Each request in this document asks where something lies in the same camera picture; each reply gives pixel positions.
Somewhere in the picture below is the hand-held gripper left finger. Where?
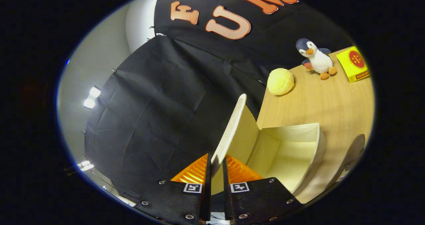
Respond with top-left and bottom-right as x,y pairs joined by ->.
133,153 -> 212,225

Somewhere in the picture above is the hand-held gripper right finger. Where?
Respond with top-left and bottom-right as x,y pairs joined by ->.
222,154 -> 303,225

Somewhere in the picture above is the cream storage box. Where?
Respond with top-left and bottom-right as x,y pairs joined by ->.
210,93 -> 327,204

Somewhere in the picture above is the brown fuzzy shoe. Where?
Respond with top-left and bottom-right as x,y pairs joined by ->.
332,134 -> 366,186

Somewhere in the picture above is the black backdrop cloth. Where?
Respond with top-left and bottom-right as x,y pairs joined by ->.
83,0 -> 354,199

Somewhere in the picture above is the yellow round plush bun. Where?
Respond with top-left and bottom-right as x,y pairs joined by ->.
267,68 -> 295,96

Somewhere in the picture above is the ceiling tube light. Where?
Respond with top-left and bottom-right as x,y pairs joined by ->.
83,86 -> 102,110

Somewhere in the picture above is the plush penguin toy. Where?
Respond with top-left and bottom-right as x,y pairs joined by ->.
296,38 -> 337,80

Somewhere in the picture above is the yellow book red circle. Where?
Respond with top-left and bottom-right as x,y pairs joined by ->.
336,46 -> 371,83

